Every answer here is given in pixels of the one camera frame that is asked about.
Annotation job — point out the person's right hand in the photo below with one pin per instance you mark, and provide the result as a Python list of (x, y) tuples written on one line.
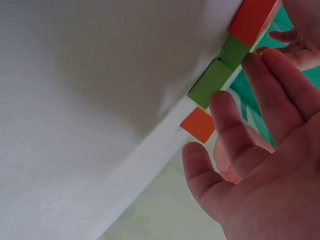
[(270, 190)]

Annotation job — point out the small orange block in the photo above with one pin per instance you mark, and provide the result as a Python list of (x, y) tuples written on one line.
[(198, 125)]

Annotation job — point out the green block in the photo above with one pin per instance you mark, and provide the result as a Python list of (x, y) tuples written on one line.
[(208, 83), (235, 53)]

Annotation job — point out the large red-orange block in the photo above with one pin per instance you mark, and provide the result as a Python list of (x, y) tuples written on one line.
[(252, 21)]

